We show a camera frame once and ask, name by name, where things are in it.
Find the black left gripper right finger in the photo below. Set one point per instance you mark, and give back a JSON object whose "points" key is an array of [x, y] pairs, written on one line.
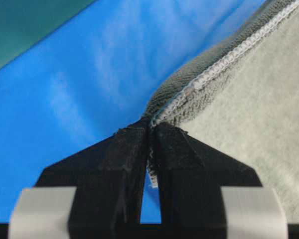
{"points": [[206, 194]]}

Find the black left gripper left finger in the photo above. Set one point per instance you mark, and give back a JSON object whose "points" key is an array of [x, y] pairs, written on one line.
{"points": [[89, 195]]}

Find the grey microfibre towel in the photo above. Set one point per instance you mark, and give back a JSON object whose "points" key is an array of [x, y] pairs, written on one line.
{"points": [[242, 98]]}

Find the blue table cloth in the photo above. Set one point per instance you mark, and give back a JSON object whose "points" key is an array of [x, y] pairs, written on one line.
{"points": [[95, 75]]}

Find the green cutting mat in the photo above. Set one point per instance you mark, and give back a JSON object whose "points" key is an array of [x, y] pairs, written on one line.
{"points": [[23, 23]]}

